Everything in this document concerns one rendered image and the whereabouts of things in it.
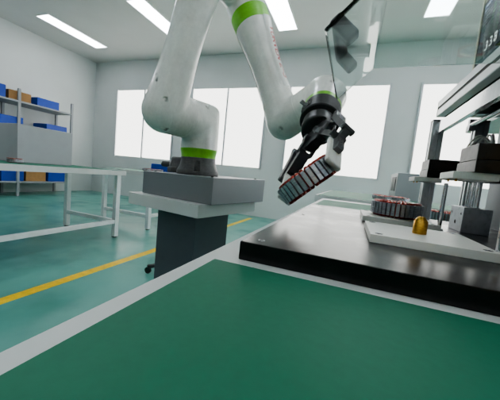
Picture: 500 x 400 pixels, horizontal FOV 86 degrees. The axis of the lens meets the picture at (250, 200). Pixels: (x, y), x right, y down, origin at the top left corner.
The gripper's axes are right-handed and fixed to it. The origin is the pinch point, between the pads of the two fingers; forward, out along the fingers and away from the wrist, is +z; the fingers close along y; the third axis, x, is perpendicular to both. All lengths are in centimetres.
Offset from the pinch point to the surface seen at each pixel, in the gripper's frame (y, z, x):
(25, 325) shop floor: -156, 20, -37
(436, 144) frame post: 10, -40, 34
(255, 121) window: -266, -445, 31
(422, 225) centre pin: 9.8, 5.2, 15.4
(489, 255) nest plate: 15.6, 11.8, 17.5
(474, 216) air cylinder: 11.0, -11.1, 35.0
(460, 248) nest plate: 13.7, 11.5, 15.3
